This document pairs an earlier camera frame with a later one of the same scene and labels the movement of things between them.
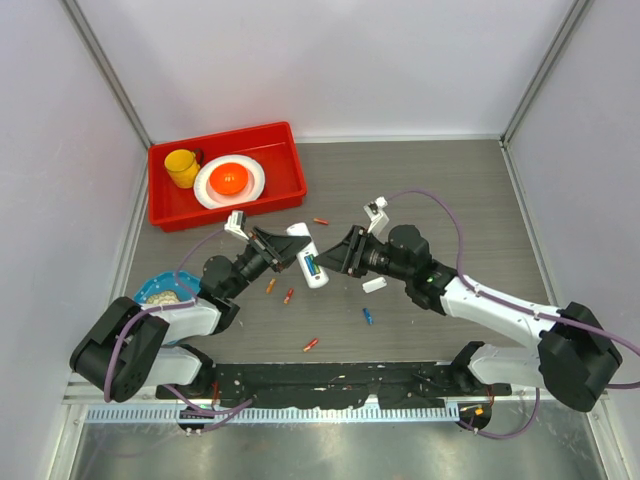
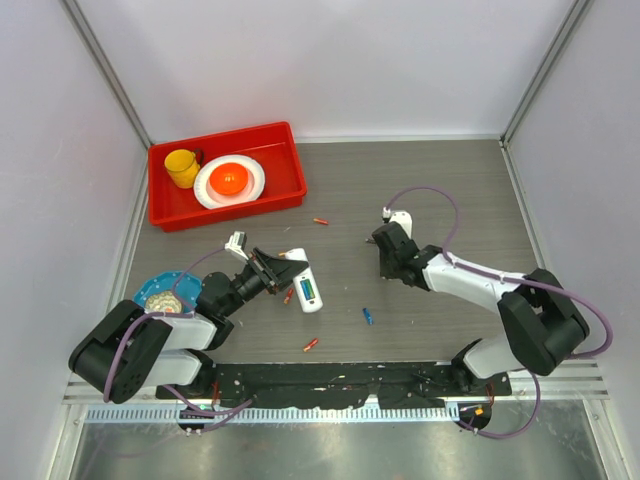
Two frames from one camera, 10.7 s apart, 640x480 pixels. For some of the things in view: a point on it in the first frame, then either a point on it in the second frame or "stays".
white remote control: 313,281 → 305,283
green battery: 317,270 → 308,289
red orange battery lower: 310,344 stays
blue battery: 310,265 → 307,289
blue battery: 367,315 stays
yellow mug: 181,164 stays
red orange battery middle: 289,295 stays
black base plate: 334,384 stays
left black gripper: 287,246 → 275,273
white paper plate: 207,197 stays
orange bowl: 228,179 stays
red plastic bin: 270,145 stays
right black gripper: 348,254 → 384,270
